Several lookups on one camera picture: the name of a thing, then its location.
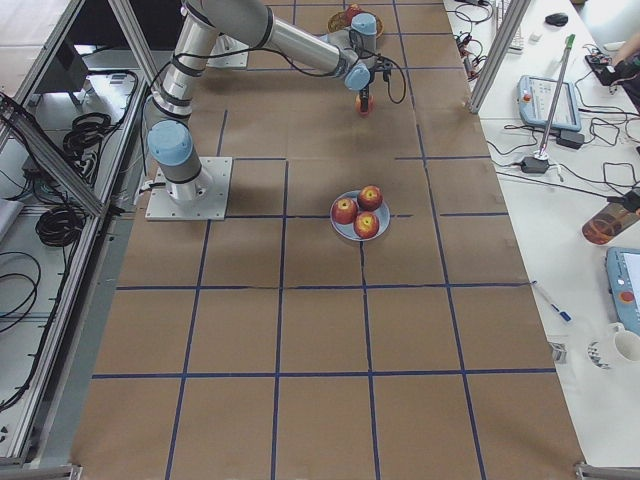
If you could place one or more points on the light blue plate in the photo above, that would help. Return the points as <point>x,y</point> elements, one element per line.
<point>347,231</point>

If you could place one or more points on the aluminium frame post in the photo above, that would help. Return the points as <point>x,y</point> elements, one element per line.
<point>486,79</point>

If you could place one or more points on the brown drink bottle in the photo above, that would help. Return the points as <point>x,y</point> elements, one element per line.
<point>619,213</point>

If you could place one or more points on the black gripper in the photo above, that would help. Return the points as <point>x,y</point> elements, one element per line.
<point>365,98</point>

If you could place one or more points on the blue teach pendant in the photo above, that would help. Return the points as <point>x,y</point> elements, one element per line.
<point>535,97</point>
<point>622,268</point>

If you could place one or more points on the blue white pen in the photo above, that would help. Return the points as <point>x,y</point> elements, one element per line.
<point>563,314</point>

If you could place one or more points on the red yellow transferred apple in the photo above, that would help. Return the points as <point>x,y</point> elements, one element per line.
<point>358,107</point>

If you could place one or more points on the brown paper table cover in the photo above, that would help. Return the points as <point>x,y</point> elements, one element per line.
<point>268,346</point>

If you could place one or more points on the red apple in basket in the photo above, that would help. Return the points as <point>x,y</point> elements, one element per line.
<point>352,11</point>

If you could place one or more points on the white keyboard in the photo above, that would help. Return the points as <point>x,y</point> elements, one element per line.
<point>517,30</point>

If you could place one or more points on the black power adapter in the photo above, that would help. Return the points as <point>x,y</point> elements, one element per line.
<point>533,165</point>

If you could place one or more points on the plate apple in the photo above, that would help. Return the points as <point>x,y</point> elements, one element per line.
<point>370,198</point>
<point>366,225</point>
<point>344,211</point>

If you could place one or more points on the black computer mouse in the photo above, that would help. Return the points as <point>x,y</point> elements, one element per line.
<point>557,19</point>

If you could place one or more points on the metal rod green tip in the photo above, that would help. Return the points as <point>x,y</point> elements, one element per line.
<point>541,154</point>

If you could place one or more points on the plate apple left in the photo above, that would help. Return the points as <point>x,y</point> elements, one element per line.
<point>344,211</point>

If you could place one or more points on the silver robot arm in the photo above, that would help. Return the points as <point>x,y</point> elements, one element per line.
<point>215,30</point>

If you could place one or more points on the plate apple near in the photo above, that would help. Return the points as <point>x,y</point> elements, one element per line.
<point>366,225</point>

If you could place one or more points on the woven wicker basket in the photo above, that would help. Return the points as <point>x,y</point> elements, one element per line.
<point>339,21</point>

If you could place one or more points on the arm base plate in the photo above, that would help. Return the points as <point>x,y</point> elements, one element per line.
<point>228,53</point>
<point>204,198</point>

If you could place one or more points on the white mug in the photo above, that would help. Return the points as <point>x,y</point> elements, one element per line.
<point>624,343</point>

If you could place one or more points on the plate apple far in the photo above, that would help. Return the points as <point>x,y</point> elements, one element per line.
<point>370,198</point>

